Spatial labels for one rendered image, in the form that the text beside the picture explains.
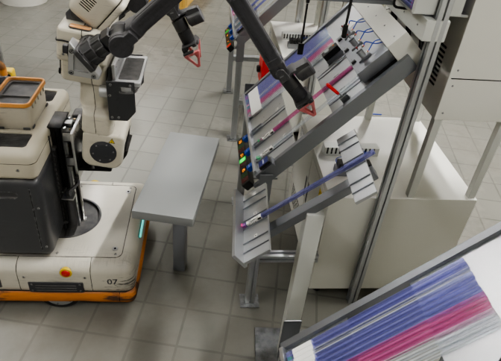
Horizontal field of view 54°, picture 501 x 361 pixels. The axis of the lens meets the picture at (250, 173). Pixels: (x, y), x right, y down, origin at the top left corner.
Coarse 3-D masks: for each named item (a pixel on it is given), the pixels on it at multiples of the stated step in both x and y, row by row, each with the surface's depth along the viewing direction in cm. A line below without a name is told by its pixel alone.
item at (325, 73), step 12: (336, 24) 222; (336, 36) 215; (324, 60) 209; (336, 60) 202; (348, 60) 195; (324, 72) 203; (336, 72) 196; (348, 72) 189; (324, 84) 197; (336, 84) 191; (360, 84) 179; (336, 108) 181
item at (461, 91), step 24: (480, 0) 156; (456, 24) 167; (480, 24) 161; (456, 48) 167; (480, 48) 166; (432, 72) 183; (456, 72) 171; (480, 72) 172; (432, 96) 183; (456, 96) 177; (480, 96) 178; (432, 120) 185; (480, 120) 184; (432, 144) 190; (480, 168) 199; (408, 192) 204
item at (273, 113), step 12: (264, 108) 223; (276, 108) 215; (252, 120) 224; (264, 120) 216; (276, 120) 208; (252, 132) 217; (264, 132) 209; (276, 132) 202; (264, 144) 203; (288, 144) 190; (264, 156) 196; (276, 156) 191
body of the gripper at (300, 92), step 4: (300, 84) 180; (296, 88) 178; (300, 88) 179; (304, 88) 186; (292, 92) 179; (296, 92) 179; (300, 92) 180; (304, 92) 180; (308, 92) 182; (292, 96) 181; (296, 96) 180; (300, 96) 180; (304, 96) 181; (308, 96) 180; (296, 100) 182; (300, 100) 181; (304, 100) 180; (308, 100) 179; (296, 104) 181; (300, 104) 180
